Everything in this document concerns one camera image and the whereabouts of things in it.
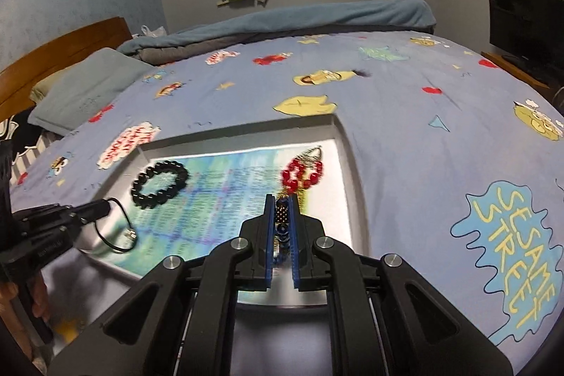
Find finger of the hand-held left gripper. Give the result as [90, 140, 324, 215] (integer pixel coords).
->
[66, 200, 112, 224]

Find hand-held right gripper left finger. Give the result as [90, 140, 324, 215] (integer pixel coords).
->
[46, 193, 277, 376]

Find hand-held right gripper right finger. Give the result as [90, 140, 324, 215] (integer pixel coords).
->
[288, 193, 514, 376]

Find dark blue bead bracelet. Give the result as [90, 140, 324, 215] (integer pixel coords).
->
[274, 196, 292, 266]

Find black hair tie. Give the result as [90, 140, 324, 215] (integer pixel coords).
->
[94, 197, 138, 253]

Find red beaded tassel charm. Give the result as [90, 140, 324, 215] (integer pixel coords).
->
[281, 144, 326, 194]

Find grey cardboard tray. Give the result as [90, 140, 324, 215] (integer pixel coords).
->
[77, 114, 368, 310]

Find person's left hand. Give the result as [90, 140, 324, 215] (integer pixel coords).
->
[0, 276, 53, 341]

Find printed blue-green paper sheet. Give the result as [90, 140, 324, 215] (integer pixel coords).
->
[119, 144, 344, 280]

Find black white striped cloth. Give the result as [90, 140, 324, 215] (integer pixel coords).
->
[0, 112, 49, 183]

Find grey-blue pillow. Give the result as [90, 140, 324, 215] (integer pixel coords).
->
[27, 47, 157, 136]

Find pale yellow pillow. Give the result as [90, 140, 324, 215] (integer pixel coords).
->
[29, 70, 71, 104]

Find printed blue bed sheet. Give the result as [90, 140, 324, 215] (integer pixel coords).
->
[9, 30, 564, 363]

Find wooden headboard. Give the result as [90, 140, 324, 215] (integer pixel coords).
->
[0, 17, 133, 121]

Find folded grey blanket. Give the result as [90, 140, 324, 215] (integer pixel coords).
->
[136, 43, 212, 66]

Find folded blue blanket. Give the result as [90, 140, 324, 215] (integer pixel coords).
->
[115, 0, 437, 55]

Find black flat screen monitor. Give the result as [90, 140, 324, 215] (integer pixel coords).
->
[487, 0, 564, 81]

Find black bead bracelet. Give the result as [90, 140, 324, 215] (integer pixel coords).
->
[131, 160, 189, 209]

